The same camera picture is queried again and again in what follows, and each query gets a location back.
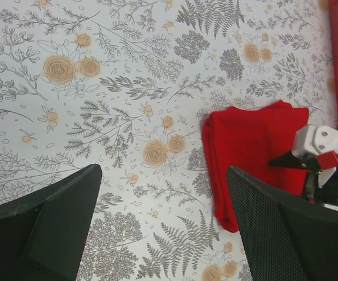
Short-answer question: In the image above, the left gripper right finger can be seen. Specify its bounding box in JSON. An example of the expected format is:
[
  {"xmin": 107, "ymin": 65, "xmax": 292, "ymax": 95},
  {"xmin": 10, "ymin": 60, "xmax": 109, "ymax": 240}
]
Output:
[{"xmin": 227, "ymin": 166, "xmax": 338, "ymax": 280}]

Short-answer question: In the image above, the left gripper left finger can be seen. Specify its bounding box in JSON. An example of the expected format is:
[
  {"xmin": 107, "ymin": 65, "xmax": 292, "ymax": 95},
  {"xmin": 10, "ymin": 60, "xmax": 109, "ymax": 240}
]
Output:
[{"xmin": 0, "ymin": 164, "xmax": 103, "ymax": 280}]

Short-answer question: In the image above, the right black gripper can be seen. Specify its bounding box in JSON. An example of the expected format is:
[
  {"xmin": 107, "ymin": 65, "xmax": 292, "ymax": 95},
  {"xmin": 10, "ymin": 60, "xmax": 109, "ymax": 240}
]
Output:
[{"xmin": 268, "ymin": 152, "xmax": 338, "ymax": 205}]

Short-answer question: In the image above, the red t shirt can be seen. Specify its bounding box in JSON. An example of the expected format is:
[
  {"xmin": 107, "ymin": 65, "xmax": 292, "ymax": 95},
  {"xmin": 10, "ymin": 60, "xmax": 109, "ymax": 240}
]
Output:
[{"xmin": 202, "ymin": 101, "xmax": 309, "ymax": 232}]

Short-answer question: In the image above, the floral table mat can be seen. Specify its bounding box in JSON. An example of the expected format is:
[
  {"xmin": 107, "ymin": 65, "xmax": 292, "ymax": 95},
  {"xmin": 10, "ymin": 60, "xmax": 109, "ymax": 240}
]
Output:
[{"xmin": 0, "ymin": 1, "xmax": 337, "ymax": 280}]

